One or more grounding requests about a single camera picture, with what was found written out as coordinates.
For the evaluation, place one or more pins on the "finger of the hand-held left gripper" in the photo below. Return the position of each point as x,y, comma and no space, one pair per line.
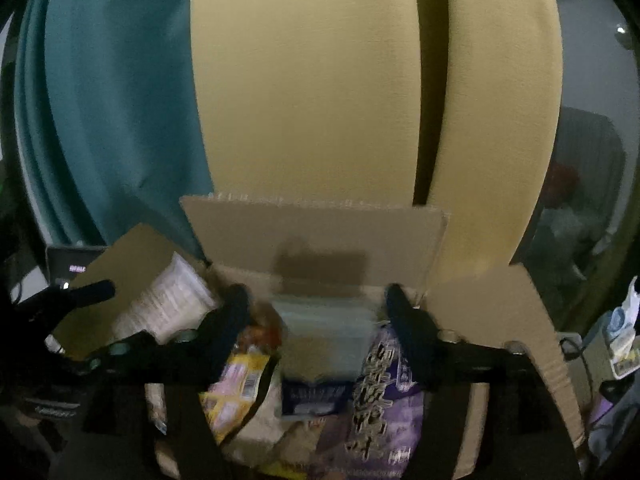
80,362
90,292

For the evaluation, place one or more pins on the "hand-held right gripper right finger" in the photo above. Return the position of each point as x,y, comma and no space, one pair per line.
406,340

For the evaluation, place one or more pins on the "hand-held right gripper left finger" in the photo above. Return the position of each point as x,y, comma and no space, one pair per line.
234,312

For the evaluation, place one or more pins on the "white instant noodle cup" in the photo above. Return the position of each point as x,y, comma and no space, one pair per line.
165,300

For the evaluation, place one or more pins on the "purple snack packet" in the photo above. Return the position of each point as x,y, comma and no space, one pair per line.
380,410

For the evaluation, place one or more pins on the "yellow snack packet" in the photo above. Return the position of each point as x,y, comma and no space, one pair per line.
235,390

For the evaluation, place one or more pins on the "blue grey small box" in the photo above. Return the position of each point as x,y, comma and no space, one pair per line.
320,340

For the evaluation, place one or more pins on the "beige snack packet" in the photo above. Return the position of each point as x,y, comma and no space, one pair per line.
270,420

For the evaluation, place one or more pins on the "brown cardboard box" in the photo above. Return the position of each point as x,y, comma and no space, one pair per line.
325,230

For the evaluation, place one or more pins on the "black tablet clock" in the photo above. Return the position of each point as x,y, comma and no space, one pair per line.
75,260

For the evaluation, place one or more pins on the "teal curtain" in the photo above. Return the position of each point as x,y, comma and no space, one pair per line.
110,100

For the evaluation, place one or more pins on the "white tissue pack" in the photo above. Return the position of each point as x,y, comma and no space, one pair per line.
625,330

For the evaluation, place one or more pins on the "grey cloth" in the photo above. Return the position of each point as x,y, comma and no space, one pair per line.
617,425

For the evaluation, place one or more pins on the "yellow curtain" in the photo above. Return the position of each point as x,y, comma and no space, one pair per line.
310,85

